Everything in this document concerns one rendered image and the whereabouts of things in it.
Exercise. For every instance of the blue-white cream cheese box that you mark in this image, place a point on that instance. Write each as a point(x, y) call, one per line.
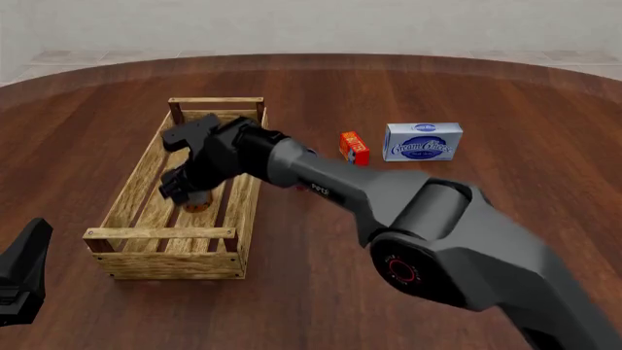
point(422, 143)

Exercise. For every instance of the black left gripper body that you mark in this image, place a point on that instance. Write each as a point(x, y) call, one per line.
point(22, 306)

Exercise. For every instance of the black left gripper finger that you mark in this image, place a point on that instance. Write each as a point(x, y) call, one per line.
point(31, 255)

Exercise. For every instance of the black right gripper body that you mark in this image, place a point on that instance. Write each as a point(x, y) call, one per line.
point(182, 184)

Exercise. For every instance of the orange alphabet soup can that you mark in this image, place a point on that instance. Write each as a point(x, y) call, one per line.
point(199, 204)

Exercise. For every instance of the red butter box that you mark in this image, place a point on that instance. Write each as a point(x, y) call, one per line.
point(355, 147)

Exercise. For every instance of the grey-black right robot arm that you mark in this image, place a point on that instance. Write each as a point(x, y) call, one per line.
point(437, 218)

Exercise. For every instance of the wooden slat tray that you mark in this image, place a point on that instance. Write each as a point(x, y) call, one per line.
point(146, 204)

